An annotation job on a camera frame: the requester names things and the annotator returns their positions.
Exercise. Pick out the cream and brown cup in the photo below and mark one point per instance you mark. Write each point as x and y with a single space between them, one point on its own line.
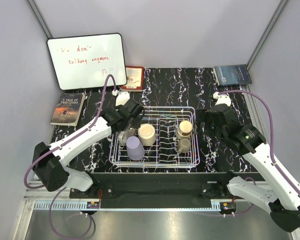
184 130

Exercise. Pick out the Tale of Two Cities book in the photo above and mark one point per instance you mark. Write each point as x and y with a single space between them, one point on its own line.
68 109

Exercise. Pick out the red paperback book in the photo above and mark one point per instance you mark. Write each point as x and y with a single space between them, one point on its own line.
135 77

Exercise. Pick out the cream ribbed cup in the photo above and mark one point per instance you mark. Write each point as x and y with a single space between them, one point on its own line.
146 134

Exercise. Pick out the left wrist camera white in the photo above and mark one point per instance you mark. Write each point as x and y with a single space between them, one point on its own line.
121 97

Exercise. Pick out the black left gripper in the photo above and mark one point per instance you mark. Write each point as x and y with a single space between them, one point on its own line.
117 108

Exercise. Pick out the black marble pattern mat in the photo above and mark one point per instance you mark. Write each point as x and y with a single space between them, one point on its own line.
192 87

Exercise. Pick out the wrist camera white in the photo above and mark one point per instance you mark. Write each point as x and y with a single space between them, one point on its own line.
222 99
121 97

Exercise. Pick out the floral white mug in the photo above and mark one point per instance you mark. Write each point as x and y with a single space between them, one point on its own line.
124 135

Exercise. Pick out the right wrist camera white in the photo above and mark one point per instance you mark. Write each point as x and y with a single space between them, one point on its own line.
222 99

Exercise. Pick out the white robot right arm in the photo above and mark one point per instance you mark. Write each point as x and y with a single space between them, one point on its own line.
282 202

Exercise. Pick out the white wire dish rack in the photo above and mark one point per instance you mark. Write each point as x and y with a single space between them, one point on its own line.
163 153

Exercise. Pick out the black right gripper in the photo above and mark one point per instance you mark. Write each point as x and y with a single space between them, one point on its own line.
202 115

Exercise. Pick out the dark blue book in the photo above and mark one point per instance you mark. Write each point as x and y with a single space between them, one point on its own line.
232 75

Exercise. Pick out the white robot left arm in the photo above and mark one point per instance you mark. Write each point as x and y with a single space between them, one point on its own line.
50 162

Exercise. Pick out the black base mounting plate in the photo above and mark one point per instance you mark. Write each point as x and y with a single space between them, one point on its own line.
157 190

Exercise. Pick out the lilac plastic cup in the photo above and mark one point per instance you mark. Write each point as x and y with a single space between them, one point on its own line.
135 149

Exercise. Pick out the white whiteboard black frame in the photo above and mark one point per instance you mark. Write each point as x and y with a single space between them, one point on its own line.
82 62

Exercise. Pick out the small beige mug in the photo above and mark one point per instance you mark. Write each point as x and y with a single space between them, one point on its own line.
184 145

